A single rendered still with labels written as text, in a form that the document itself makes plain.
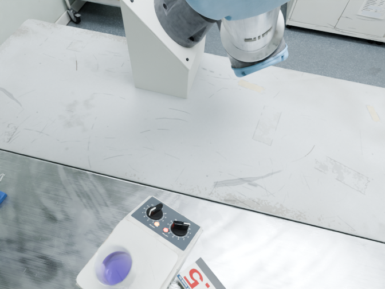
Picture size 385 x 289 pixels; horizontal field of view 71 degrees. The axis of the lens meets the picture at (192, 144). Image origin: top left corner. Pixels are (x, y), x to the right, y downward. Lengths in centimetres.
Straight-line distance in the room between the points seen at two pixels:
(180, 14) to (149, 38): 9
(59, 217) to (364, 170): 70
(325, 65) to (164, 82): 198
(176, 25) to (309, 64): 195
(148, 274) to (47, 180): 33
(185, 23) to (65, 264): 55
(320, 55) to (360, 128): 186
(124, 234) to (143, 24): 43
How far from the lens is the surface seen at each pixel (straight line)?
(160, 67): 71
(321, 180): 70
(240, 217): 60
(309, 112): 81
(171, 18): 67
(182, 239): 51
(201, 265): 56
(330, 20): 280
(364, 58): 284
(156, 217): 53
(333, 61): 265
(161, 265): 47
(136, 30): 67
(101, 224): 60
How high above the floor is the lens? 146
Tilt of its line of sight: 57 degrees down
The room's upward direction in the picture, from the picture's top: 5 degrees clockwise
